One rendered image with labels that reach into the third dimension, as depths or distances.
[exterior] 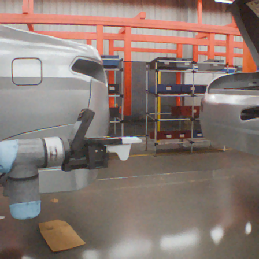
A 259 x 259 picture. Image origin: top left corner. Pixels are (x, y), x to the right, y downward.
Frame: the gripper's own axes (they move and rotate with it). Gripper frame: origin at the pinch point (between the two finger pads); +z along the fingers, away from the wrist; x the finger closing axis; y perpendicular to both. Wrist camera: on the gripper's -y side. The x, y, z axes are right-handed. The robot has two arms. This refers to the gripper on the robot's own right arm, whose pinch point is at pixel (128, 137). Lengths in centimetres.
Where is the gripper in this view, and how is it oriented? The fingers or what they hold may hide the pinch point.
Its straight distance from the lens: 82.2
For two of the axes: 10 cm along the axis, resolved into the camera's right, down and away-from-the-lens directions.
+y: 0.5, 10.0, 0.2
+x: 5.0, -0.1, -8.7
